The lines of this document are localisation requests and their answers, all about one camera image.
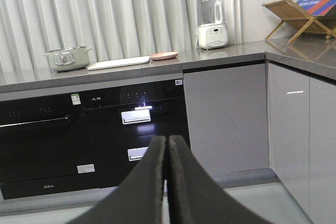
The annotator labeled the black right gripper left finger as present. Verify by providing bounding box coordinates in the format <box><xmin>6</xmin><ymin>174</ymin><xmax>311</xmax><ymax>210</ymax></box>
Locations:
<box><xmin>69</xmin><ymin>136</ymin><xmax>166</xmax><ymax>223</ymax></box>

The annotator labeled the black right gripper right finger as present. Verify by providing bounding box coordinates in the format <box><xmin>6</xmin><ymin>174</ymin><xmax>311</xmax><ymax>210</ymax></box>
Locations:
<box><xmin>167</xmin><ymin>135</ymin><xmax>269</xmax><ymax>223</ymax></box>

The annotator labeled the cream bear serving tray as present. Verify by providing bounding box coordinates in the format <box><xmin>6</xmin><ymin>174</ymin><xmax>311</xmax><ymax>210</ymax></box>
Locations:
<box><xmin>87</xmin><ymin>56</ymin><xmax>150</xmax><ymax>71</ymax></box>

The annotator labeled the pink round plate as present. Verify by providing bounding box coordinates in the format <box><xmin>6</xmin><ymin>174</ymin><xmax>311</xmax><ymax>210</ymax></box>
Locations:
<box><xmin>150</xmin><ymin>51</ymin><xmax>179</xmax><ymax>61</ymax></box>

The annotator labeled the black two-drawer sterilizer cabinet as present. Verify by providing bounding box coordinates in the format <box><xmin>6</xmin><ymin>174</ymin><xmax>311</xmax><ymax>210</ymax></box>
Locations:
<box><xmin>79</xmin><ymin>79</ymin><xmax>189</xmax><ymax>188</ymax></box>

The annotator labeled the black built-in dishwasher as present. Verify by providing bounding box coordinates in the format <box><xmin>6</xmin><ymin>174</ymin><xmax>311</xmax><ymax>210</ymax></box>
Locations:
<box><xmin>1</xmin><ymin>93</ymin><xmax>97</xmax><ymax>199</ymax></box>

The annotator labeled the grey corner cabinet door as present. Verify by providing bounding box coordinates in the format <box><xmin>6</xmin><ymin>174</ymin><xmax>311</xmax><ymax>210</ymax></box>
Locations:
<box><xmin>268</xmin><ymin>63</ymin><xmax>310</xmax><ymax>212</ymax></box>

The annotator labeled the pale green electric pot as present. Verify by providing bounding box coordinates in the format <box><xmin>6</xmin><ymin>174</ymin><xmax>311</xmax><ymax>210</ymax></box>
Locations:
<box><xmin>43</xmin><ymin>46</ymin><xmax>92</xmax><ymax>72</ymax></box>

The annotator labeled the white blender appliance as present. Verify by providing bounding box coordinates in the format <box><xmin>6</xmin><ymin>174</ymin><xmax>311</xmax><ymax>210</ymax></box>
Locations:
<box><xmin>197</xmin><ymin>0</ymin><xmax>229</xmax><ymax>50</ymax></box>

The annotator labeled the grey curtain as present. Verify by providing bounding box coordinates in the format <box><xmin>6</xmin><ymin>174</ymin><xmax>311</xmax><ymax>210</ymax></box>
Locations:
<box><xmin>1</xmin><ymin>0</ymin><xmax>197</xmax><ymax>72</ymax></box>

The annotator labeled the wooden folding dish rack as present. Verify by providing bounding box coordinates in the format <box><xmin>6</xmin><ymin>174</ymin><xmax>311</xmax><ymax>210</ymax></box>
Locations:
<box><xmin>262</xmin><ymin>0</ymin><xmax>335</xmax><ymax>44</ymax></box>

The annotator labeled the white wall pipe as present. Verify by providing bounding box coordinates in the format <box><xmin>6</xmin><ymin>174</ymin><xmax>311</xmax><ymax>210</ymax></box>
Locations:
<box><xmin>233</xmin><ymin>0</ymin><xmax>243</xmax><ymax>44</ymax></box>

